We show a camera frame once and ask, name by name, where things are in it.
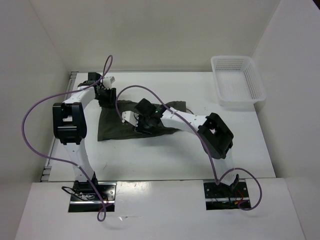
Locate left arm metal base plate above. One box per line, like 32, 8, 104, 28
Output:
62, 182, 117, 213

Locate aluminium table edge rail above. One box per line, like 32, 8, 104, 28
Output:
40, 71, 79, 182

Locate dark olive green shorts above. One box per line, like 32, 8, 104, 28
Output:
97, 100, 187, 142

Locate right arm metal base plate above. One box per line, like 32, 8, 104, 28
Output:
203, 180, 252, 211

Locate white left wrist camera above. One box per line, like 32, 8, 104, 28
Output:
101, 76, 115, 90

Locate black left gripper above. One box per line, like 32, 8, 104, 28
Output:
95, 87, 119, 109

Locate white perforated plastic basket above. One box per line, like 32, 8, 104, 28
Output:
210, 55, 267, 106

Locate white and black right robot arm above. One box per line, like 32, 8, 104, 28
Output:
134, 98, 239, 197

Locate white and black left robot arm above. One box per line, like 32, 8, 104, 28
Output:
52, 72, 116, 200

